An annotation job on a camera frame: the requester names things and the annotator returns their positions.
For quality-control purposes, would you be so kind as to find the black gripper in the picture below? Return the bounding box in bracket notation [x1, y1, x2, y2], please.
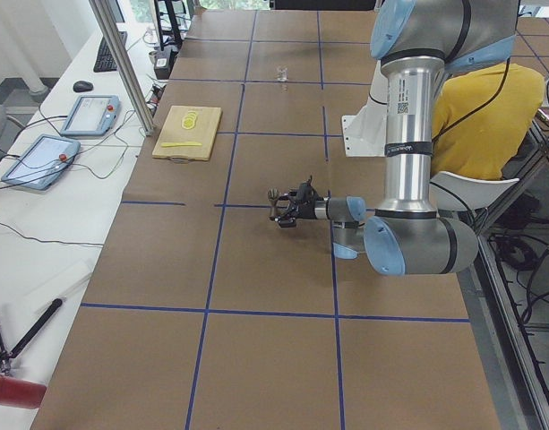
[276, 181, 329, 228]

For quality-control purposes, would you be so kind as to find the steel double jigger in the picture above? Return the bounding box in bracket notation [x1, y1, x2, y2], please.
[267, 188, 280, 221]

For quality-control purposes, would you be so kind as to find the clear glass measuring cup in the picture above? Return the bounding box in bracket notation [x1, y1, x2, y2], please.
[276, 65, 287, 82]

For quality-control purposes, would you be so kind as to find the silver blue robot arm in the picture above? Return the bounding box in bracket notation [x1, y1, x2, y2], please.
[270, 1, 519, 275]

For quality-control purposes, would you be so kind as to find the yellow plastic knife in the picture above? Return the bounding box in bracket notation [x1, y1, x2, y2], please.
[160, 141, 202, 148]

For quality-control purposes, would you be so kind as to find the bamboo cutting board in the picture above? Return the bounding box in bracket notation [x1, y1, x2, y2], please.
[152, 106, 222, 161]

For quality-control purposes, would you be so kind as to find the white chair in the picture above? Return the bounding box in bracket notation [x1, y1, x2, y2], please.
[430, 171, 519, 211]

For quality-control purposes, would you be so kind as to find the black box with label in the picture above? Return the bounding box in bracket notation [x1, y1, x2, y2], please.
[153, 47, 176, 80]

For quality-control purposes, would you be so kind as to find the person in yellow shirt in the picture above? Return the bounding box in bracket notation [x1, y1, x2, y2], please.
[431, 64, 545, 181]

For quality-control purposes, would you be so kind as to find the far blue teach pendant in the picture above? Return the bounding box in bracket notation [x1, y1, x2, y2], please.
[60, 95, 120, 137]

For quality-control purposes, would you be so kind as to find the blue teach pendant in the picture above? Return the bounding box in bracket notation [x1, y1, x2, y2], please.
[1, 134, 81, 191]
[60, 95, 120, 137]

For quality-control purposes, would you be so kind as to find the black keyboard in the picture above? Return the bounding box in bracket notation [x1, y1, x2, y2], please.
[93, 38, 117, 73]

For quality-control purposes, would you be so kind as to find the black computer mouse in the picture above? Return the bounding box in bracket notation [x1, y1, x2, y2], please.
[73, 81, 94, 93]

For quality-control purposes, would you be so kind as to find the near blue teach pendant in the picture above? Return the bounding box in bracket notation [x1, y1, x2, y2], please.
[1, 134, 81, 191]

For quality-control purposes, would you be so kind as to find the red cylinder bottle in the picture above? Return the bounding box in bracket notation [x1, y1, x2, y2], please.
[0, 374, 47, 409]

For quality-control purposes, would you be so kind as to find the black handled tool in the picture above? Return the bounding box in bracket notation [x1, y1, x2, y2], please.
[9, 298, 63, 358]

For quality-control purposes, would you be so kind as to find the aluminium frame post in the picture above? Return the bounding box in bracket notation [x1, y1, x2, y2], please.
[89, 0, 155, 136]

